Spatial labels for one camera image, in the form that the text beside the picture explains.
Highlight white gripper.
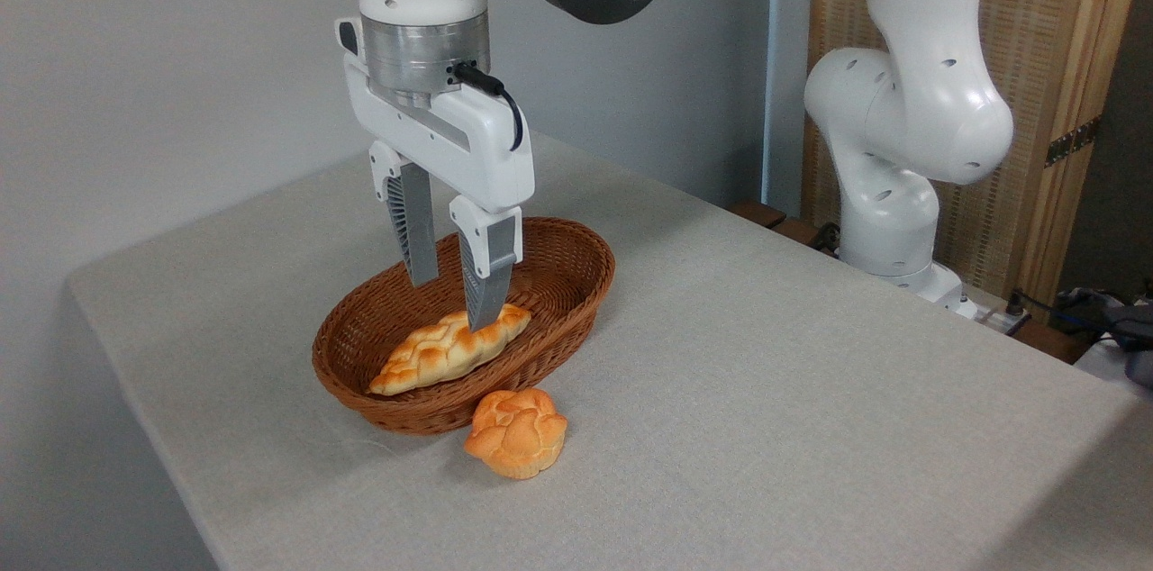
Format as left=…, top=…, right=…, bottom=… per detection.
left=335, top=16, right=536, bottom=333

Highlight round orange bread roll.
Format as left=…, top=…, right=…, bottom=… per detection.
left=464, top=387, right=569, bottom=481

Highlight long braided bread loaf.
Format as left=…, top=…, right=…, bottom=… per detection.
left=368, top=304, right=532, bottom=397

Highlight brown wicker oval basket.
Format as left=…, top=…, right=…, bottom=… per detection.
left=312, top=217, right=617, bottom=437

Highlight grey tablecloth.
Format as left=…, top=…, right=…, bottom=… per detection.
left=65, top=131, right=1153, bottom=571

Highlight white vertical pipe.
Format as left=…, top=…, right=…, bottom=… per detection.
left=761, top=0, right=785, bottom=205

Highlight white power strip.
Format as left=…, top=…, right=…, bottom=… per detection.
left=976, top=304, right=1033, bottom=337

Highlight dark metal screen hinge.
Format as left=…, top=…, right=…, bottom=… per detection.
left=1044, top=115, right=1102, bottom=168

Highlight wooden rattan folding screen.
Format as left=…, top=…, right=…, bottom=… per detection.
left=801, top=0, right=1153, bottom=311

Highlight dark grey bag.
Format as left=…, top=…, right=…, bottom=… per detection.
left=1058, top=281, right=1153, bottom=389

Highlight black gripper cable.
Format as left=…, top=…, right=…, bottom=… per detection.
left=449, top=61, right=525, bottom=152

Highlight black power cable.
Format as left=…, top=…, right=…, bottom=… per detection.
left=1007, top=286, right=1153, bottom=331

